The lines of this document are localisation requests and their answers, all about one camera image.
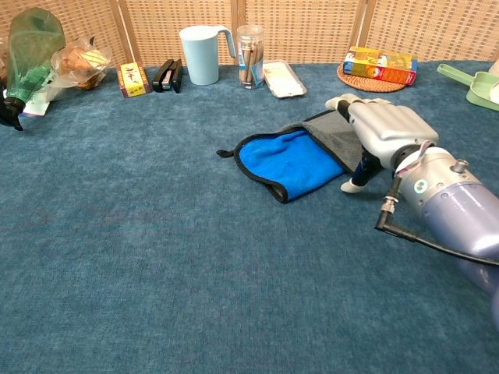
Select clear jar of pencils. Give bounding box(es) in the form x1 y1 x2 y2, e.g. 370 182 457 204
236 24 265 90

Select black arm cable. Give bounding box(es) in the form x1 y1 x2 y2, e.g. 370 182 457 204
373 177 499 268

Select clear bag of bread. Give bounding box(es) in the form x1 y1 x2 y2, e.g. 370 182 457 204
41 35 113 103

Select pink phone in clear case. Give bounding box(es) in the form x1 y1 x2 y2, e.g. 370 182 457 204
263 60 308 99

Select blue table cloth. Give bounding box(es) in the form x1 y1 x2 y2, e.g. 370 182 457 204
0 58 499 374

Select woven bamboo folding screen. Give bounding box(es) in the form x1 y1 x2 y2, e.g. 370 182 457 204
0 0 499 67

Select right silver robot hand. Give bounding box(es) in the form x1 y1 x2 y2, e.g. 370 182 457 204
324 93 440 195

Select light green dustpan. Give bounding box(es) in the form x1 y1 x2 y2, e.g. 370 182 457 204
436 63 499 114

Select round woven coaster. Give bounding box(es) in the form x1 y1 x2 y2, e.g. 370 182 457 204
337 62 407 94

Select green spray bottle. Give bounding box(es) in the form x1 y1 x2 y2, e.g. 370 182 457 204
0 9 66 132

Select white green packet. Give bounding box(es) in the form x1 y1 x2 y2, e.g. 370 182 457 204
21 69 54 118

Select small red yellow box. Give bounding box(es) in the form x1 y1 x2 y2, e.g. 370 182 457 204
116 62 152 98

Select orange yellow printed box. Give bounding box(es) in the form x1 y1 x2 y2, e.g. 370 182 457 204
343 45 418 86

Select black stapler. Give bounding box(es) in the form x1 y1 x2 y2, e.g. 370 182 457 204
151 58 183 94

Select light blue mug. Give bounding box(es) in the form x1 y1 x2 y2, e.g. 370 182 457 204
179 25 238 86

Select grey blue-backed cloth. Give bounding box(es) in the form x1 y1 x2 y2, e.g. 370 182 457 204
216 109 366 204

